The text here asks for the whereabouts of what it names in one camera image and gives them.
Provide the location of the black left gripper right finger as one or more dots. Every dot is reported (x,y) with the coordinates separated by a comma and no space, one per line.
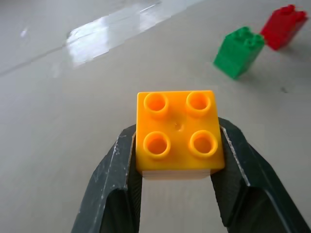
(252,194)

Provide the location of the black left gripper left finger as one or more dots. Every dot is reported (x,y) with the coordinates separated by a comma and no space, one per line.
(109,189)

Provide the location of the yellow toy building block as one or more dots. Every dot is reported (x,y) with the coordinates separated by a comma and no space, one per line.
(179,136)

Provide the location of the green toy building block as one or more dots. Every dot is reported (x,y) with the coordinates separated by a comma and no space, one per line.
(236,53)

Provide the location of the red toy building block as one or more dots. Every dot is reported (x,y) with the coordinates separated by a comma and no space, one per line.
(283,28)

